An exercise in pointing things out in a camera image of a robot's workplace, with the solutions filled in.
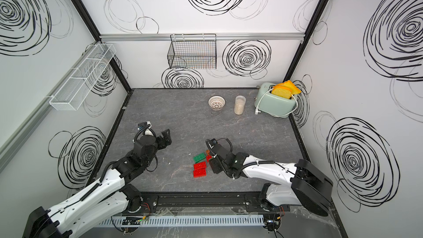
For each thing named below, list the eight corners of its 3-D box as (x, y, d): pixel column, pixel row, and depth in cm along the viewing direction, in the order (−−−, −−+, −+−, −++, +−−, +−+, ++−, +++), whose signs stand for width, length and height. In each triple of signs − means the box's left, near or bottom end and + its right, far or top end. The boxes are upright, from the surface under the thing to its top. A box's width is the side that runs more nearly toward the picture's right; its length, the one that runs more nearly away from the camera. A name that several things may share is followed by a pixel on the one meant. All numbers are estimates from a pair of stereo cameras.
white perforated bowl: (208, 109, 110) (207, 105, 106) (208, 100, 116) (208, 95, 112) (225, 109, 110) (225, 105, 106) (224, 100, 116) (225, 95, 112)
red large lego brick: (194, 178, 83) (193, 176, 81) (193, 171, 85) (193, 169, 83) (207, 175, 83) (207, 174, 82) (206, 168, 86) (206, 167, 84)
